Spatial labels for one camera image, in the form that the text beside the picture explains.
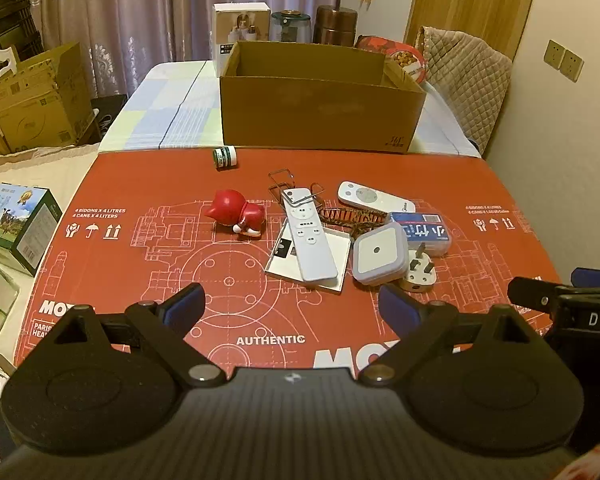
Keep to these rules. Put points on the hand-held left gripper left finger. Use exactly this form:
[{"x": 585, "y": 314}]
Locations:
[{"x": 187, "y": 302}]

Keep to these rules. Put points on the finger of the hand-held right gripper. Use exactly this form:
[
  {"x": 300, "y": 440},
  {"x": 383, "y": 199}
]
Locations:
[
  {"x": 595, "y": 276},
  {"x": 530, "y": 292}
]

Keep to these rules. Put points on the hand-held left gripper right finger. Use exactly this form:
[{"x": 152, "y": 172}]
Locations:
[{"x": 397, "y": 305}]

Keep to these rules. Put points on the white plug adapter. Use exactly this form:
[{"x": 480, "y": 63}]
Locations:
[{"x": 420, "y": 277}]

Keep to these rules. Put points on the square white night light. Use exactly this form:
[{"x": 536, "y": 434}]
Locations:
[{"x": 380, "y": 255}]

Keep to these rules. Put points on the small blue white box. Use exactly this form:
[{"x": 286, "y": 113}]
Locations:
[{"x": 425, "y": 232}]

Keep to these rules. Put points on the brown hair claw clip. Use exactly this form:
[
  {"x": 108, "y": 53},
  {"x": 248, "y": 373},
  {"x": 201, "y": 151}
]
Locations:
[{"x": 355, "y": 217}]

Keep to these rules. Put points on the red cat figurine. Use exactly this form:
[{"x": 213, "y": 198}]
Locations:
[{"x": 230, "y": 207}]

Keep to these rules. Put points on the long white remote control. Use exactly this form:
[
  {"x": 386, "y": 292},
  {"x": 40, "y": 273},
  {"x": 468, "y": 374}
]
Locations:
[{"x": 310, "y": 240}]

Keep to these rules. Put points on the short white remote control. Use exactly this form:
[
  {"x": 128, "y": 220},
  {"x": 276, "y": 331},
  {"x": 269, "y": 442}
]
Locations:
[{"x": 365, "y": 195}]

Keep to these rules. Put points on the small green medicine bottle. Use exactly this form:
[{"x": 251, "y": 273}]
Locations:
[{"x": 225, "y": 157}]

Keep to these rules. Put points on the brown cardboard box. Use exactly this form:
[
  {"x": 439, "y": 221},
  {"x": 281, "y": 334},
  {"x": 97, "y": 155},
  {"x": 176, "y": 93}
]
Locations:
[{"x": 320, "y": 115}]

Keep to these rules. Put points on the green milk carton box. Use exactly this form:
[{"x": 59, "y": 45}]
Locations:
[{"x": 10, "y": 220}]

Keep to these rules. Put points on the beige quilted chair cover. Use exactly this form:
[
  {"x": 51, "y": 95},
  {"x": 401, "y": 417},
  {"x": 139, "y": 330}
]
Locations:
[{"x": 470, "y": 75}]

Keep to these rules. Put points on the red instant meal bowl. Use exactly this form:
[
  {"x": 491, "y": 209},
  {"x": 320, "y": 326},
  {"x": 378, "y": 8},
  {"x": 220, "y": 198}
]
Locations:
[{"x": 405, "y": 57}]

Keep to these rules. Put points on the brown printed storage carton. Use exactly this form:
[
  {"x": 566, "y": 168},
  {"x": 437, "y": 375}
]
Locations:
[{"x": 35, "y": 100}]

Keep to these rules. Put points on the white product box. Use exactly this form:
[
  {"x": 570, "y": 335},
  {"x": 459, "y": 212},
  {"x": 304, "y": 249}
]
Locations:
[{"x": 240, "y": 25}]

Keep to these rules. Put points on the brown metal canister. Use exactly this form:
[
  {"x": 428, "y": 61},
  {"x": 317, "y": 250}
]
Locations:
[{"x": 335, "y": 27}]

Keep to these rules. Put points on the glass jar green lid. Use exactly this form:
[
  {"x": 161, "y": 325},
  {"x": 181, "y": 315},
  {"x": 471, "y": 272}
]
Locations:
[{"x": 290, "y": 27}]

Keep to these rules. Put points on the mauve curtain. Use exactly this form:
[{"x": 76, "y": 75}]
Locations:
[{"x": 155, "y": 10}]

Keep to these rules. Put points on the beige wall socket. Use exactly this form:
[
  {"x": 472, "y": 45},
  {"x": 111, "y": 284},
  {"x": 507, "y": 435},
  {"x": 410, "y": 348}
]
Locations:
[
  {"x": 573, "y": 66},
  {"x": 554, "y": 53}
]

